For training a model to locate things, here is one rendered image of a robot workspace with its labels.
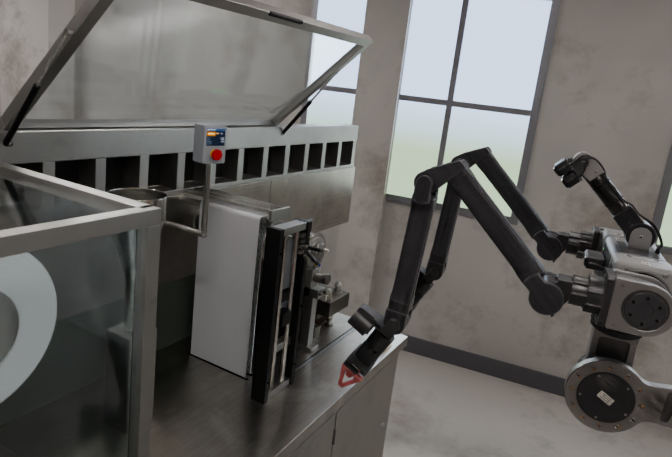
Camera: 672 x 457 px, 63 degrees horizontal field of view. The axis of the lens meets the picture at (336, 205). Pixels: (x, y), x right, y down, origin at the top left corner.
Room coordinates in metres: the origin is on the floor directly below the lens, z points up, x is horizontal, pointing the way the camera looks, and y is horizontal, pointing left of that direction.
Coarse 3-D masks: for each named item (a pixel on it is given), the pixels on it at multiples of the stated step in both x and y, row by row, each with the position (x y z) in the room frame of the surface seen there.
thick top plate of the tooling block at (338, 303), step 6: (330, 288) 2.13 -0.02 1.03; (336, 294) 2.07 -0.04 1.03; (342, 294) 2.08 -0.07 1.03; (348, 294) 2.10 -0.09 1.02; (336, 300) 2.01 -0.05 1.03; (342, 300) 2.06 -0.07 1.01; (348, 300) 2.11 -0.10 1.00; (324, 306) 1.98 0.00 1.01; (330, 306) 1.97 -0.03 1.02; (336, 306) 2.02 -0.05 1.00; (342, 306) 2.07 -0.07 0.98; (318, 312) 1.99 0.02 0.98; (324, 312) 1.98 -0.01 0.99; (330, 312) 1.98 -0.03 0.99; (336, 312) 2.03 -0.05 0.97
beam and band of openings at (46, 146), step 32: (128, 128) 1.58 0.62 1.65; (160, 128) 1.68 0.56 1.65; (192, 128) 1.79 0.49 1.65; (256, 128) 2.08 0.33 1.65; (320, 128) 2.50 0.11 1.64; (352, 128) 2.78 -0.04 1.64; (0, 160) 1.24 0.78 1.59; (32, 160) 1.31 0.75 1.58; (64, 160) 1.38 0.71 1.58; (96, 160) 1.47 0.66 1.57; (128, 160) 1.63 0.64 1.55; (160, 160) 1.77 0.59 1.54; (192, 160) 1.90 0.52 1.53; (256, 160) 2.15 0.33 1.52; (288, 160) 2.30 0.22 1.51; (320, 160) 2.54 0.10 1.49; (352, 160) 2.82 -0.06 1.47
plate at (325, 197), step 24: (240, 192) 2.02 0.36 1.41; (264, 192) 2.16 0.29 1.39; (288, 192) 2.31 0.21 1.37; (312, 192) 2.49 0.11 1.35; (336, 192) 2.69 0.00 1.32; (168, 216) 1.70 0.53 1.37; (192, 216) 1.80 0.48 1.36; (312, 216) 2.51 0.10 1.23; (336, 216) 2.72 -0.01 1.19; (168, 240) 1.71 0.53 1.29; (192, 240) 1.81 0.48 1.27; (168, 264) 1.71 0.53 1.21; (192, 264) 1.81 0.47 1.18
